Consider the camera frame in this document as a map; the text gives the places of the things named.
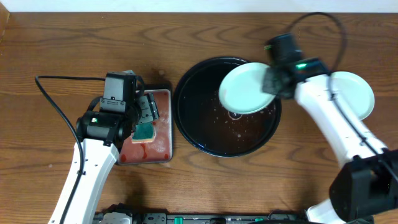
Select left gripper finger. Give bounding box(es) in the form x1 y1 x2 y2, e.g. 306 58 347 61
147 93 159 121
138 95 154 124

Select green yellow sponge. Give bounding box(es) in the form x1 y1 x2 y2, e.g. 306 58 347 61
131 123 156 144

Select mint plate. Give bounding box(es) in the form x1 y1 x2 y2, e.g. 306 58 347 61
331 71 375 120
218 62 275 114

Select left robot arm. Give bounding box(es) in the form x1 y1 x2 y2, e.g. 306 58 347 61
49 90 172 223

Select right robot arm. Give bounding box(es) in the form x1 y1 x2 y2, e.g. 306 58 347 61
263 58 397 223

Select black rectangular soap tray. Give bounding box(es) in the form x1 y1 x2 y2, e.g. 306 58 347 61
117 84 173 166

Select round black tray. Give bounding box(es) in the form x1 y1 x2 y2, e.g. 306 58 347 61
172 57 282 157

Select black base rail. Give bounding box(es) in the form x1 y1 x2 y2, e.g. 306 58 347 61
92 203 308 224

